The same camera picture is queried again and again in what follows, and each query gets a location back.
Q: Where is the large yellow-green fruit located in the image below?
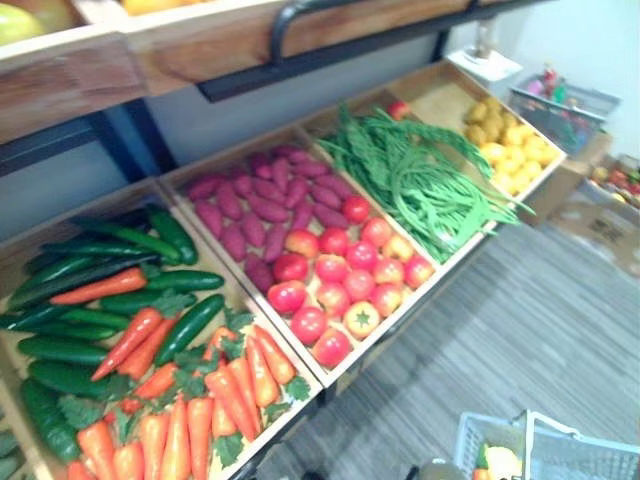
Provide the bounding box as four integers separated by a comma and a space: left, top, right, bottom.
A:
0, 1, 47, 47
31, 0, 77, 32

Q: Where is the upper wooden crate, light front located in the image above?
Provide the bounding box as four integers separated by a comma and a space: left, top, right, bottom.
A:
74, 0, 479, 97

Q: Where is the wooden crate with green beans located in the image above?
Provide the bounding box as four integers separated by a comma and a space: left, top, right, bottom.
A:
298, 88, 502, 274

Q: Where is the white stand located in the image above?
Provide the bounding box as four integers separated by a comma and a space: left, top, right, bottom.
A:
446, 20, 524, 84

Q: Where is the black curved metal bracket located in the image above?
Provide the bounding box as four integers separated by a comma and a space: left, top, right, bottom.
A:
270, 0, 324, 67

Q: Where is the tomato showing green stem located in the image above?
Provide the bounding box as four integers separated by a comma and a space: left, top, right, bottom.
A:
342, 300, 382, 342

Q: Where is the mixed toy fruit heap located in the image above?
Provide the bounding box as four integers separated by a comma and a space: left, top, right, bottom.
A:
589, 160, 640, 209

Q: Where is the black metal shelf frame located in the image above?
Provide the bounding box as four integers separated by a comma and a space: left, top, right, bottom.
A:
0, 17, 454, 480

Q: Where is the wooden crate with lemons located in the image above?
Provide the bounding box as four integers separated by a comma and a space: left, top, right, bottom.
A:
385, 59, 569, 202

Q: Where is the cardboard box with fruit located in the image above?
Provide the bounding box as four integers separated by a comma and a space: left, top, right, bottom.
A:
549, 154, 640, 279

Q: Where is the upper wooden crate, dark front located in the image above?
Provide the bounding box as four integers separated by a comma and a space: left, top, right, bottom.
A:
0, 0, 147, 147

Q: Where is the green long beans bunch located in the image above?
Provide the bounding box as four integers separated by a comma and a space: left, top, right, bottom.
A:
387, 143, 537, 265

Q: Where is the grey mesh basket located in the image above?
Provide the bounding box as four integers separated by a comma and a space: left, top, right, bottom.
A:
508, 74, 623, 157

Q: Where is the long dark green cucumber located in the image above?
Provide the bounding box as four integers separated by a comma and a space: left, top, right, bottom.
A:
6, 253, 162, 312

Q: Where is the colourful toys heap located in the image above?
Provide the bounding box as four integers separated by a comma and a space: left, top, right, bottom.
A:
523, 60, 604, 109

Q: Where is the wooden crate with cucumbers, carrots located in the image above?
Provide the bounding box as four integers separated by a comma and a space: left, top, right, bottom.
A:
0, 177, 324, 480

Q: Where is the wooden crate with tomatoes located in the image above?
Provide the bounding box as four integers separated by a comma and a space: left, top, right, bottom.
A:
158, 124, 442, 390

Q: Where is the yellow fruit in blue basket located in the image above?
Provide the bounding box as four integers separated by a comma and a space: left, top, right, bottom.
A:
483, 445, 524, 480

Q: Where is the leafy green vegetable bunch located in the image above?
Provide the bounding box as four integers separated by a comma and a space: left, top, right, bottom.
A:
317, 102, 497, 180

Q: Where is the grey shelf back panel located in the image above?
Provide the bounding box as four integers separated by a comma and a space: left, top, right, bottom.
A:
0, 32, 439, 241

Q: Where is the light blue shopping basket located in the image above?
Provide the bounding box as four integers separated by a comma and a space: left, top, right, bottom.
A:
452, 408, 640, 480

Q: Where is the orange fruit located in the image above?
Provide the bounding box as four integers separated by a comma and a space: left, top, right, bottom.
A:
121, 0, 194, 17

